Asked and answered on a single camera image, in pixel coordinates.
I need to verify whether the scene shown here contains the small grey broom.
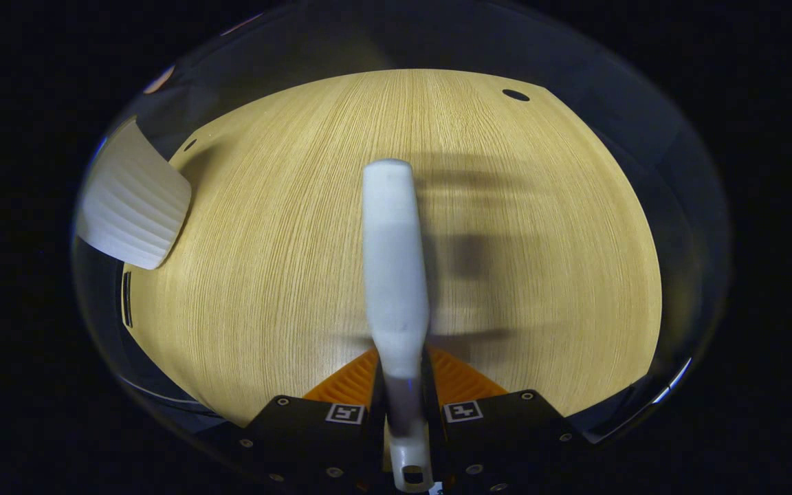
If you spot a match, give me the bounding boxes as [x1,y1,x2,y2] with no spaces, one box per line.
[362,159,435,494]

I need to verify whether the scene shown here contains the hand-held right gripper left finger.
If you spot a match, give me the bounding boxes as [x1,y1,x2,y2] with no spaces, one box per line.
[239,346,388,487]

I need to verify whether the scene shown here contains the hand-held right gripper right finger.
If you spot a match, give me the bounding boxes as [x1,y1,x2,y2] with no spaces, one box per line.
[425,346,579,490]

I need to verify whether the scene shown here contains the white ribbed garbage bin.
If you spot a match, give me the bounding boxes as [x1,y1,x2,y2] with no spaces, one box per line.
[76,117,193,270]

